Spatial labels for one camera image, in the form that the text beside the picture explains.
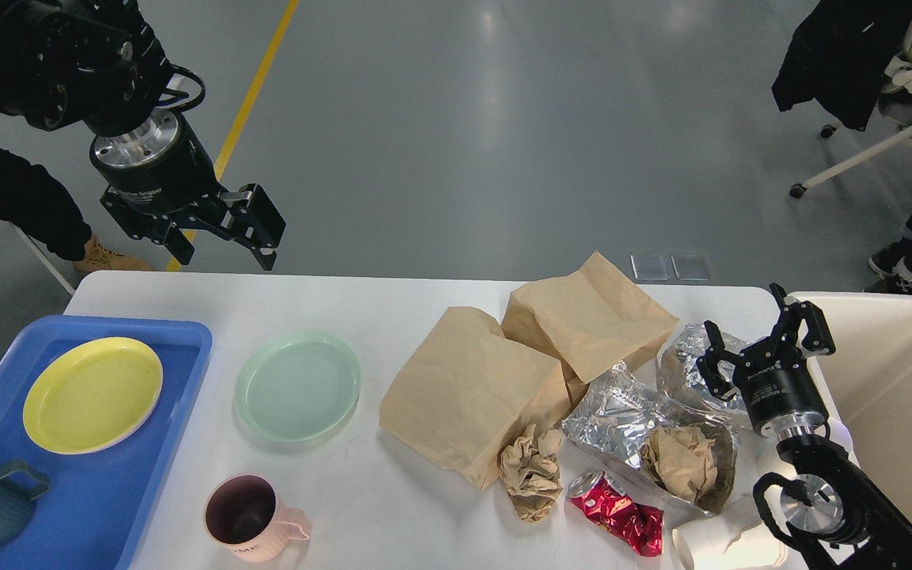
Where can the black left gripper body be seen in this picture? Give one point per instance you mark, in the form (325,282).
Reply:
(158,169)

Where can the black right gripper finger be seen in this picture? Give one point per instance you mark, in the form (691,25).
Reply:
(801,332)
(709,365)

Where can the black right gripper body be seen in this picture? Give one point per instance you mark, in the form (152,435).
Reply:
(781,402)

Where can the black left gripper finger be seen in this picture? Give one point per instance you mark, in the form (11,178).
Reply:
(159,229)
(247,217)

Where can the mint green plate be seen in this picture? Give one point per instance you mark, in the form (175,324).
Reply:
(297,387)

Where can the pink mug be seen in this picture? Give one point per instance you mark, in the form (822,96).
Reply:
(247,516)

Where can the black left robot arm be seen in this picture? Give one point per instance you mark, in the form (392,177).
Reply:
(100,63)

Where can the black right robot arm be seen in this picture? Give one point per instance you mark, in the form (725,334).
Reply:
(829,512)

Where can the rear silver foil wrapper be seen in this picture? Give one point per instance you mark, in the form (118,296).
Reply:
(678,376)

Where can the tan boot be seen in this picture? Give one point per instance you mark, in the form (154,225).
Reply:
(98,258)

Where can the crumpled paper in foil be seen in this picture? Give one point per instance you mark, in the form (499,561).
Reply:
(680,460)

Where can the beige plastic bin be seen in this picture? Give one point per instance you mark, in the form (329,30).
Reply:
(870,381)

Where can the silver foil bag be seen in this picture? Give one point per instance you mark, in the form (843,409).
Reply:
(617,416)

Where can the right clear floor plate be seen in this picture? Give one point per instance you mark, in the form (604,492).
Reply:
(691,268)

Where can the clear floor plate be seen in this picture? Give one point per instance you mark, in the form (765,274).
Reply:
(691,268)
(652,268)

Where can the rear brown paper bag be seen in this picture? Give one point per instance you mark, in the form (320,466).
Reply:
(590,320)

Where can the left clear floor plate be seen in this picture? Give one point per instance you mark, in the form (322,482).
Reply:
(652,268)

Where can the white paper cup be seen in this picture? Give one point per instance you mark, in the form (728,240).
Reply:
(735,539)

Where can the crushed red can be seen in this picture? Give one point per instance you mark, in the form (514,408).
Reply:
(605,503)

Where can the person in black left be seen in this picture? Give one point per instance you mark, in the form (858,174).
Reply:
(31,199)

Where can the yellow plate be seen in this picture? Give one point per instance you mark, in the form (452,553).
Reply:
(93,396)

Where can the crumpled brown paper ball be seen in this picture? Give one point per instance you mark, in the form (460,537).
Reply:
(531,473)

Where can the large brown paper bag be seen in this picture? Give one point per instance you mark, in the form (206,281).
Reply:
(468,391)

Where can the black jacket on chair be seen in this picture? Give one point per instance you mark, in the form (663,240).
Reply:
(837,57)

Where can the blue plastic tray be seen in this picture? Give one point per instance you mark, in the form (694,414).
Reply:
(98,505)

